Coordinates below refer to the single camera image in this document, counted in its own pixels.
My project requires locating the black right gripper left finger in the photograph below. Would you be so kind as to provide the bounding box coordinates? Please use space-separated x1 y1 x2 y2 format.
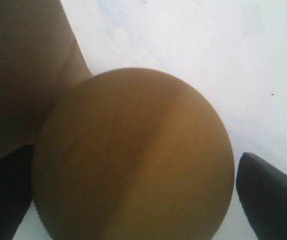
0 145 34 240

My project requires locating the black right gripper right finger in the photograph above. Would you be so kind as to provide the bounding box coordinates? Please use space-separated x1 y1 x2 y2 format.
235 152 287 240

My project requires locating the brown paper shopping bag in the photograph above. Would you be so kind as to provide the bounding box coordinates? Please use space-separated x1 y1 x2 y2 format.
0 0 92 158

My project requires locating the clear jar with gold lid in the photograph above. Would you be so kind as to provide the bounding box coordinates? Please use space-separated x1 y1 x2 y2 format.
31 68 235 240

